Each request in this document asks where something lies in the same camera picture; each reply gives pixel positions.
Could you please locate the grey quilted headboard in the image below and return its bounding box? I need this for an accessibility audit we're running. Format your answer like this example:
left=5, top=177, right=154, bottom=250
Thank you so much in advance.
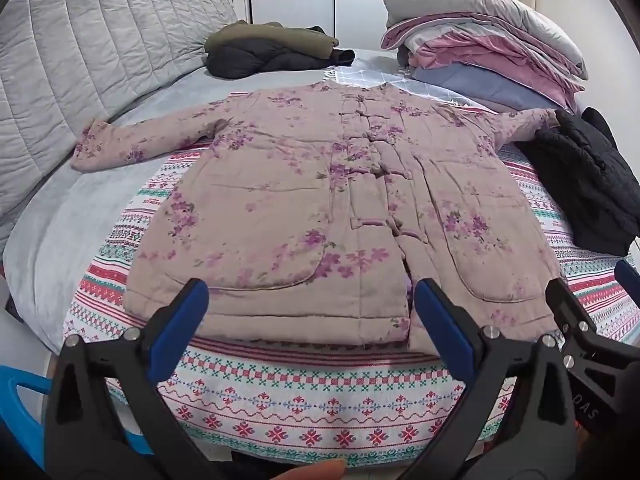
left=0, top=0, right=238, bottom=226

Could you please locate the person's left hand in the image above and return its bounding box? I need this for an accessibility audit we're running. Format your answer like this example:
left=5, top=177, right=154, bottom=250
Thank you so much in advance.
left=260, top=458, right=347, bottom=480

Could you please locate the blue plastic stool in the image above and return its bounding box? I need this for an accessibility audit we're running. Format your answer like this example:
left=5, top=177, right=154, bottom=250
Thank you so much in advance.
left=0, top=364, right=147, bottom=457

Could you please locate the blue folded quilt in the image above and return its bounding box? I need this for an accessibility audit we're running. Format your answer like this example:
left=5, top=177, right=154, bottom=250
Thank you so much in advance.
left=410, top=67, right=572, bottom=117

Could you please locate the olive and black padded jacket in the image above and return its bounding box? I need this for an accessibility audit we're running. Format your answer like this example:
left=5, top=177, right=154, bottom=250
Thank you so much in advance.
left=204, top=20, right=357, bottom=80

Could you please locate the white grey wardrobe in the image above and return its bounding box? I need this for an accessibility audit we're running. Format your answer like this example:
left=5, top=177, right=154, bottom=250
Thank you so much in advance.
left=245, top=0, right=442, bottom=52

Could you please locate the red green patterned blanket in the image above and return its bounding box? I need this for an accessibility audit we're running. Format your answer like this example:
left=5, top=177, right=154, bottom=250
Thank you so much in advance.
left=62, top=105, right=640, bottom=468

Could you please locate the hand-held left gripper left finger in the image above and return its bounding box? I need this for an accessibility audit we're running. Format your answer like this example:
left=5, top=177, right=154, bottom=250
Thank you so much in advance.
left=44, top=278, right=210, bottom=462

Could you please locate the black quilted jacket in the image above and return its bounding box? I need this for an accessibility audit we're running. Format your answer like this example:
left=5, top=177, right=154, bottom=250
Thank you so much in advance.
left=515, top=107, right=640, bottom=257

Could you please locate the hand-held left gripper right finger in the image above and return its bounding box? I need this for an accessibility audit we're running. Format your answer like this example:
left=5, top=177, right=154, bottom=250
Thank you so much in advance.
left=400, top=278, right=582, bottom=480

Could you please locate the stack of folded bedding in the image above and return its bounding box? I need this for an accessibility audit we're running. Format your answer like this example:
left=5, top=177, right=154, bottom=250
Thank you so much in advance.
left=382, top=0, right=589, bottom=81

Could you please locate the grey bed sheet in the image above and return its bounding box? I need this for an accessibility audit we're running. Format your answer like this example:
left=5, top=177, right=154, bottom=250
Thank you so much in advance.
left=2, top=47, right=501, bottom=352

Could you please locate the pink folded quilt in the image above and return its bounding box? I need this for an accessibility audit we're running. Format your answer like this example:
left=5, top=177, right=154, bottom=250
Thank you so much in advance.
left=381, top=25, right=586, bottom=112

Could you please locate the grey checked fringed throw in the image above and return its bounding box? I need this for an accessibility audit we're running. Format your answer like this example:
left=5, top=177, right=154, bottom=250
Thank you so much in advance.
left=322, top=62, right=493, bottom=111

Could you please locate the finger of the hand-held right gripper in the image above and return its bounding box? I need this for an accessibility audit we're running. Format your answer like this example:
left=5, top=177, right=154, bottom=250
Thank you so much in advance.
left=545, top=278, right=640, bottom=376
left=614, top=259, right=640, bottom=307

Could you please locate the pink floral padded jacket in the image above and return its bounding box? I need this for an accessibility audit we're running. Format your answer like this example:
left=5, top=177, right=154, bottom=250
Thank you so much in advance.
left=70, top=81, right=566, bottom=352

